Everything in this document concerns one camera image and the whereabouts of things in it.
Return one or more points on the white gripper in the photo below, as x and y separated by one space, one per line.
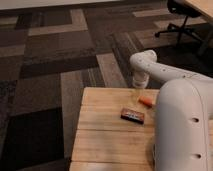
140 80

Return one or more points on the orange chili pepper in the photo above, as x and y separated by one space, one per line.
146 101

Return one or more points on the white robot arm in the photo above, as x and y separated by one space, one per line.
184 107

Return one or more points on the dark red snack packet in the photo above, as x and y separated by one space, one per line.
132 115

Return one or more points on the wooden desk in background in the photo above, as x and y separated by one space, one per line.
205 7

